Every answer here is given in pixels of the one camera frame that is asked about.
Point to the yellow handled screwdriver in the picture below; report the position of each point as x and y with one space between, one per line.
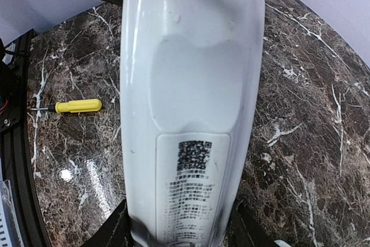
77 106

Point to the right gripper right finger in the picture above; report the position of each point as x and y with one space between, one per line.
243 229

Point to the white remote with display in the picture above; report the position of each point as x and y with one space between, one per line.
189 76

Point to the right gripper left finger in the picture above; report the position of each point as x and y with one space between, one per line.
115 231

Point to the white slotted cable duct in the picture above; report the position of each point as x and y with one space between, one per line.
9 233

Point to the black front table rail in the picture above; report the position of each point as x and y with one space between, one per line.
15 158

